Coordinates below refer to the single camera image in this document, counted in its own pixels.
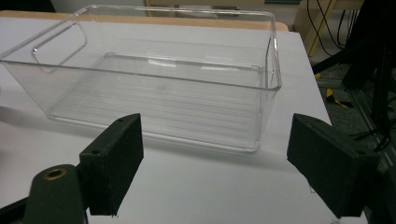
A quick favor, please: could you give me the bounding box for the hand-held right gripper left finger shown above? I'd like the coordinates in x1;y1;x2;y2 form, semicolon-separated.
78;113;145;217

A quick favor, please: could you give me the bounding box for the yellow and black floor tape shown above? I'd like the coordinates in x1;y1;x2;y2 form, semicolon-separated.
325;88;350;109

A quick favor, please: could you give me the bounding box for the wooden table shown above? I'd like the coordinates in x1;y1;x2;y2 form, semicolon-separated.
0;9;290;32

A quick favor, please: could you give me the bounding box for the metal floor rail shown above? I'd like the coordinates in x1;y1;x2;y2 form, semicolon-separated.
349;88;396;175

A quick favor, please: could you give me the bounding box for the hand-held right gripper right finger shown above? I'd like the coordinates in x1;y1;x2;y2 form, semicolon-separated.
286;113;380;218

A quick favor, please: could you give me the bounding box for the black cable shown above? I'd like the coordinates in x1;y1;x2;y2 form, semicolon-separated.
306;0;335;58
336;8;357;50

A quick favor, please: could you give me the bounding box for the black metal stand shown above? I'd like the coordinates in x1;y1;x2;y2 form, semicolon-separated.
311;40;396;153

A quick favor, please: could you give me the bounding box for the black curtain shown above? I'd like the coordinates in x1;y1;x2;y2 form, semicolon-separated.
0;0;57;13
345;0;396;88

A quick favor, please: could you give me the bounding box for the white table cover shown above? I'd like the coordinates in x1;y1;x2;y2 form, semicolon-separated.
0;17;370;224

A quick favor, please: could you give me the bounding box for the clear plastic container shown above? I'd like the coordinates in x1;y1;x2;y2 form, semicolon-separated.
0;4;283;153

